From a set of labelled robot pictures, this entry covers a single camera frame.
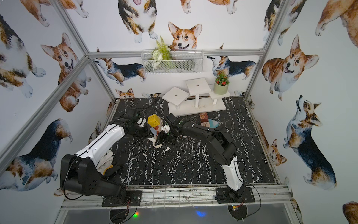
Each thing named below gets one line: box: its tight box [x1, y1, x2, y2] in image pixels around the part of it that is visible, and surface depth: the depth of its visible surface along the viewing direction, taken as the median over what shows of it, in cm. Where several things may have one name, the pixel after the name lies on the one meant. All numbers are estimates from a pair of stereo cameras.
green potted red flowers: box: [213, 71, 231, 96], surface depth 99 cm
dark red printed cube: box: [199, 112, 209, 123], surface depth 100 cm
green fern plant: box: [150, 35, 173, 69], surface depth 84 cm
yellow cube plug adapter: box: [147, 113, 161, 128], surface depth 94 cm
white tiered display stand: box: [161, 77, 231, 117], surface depth 106 cm
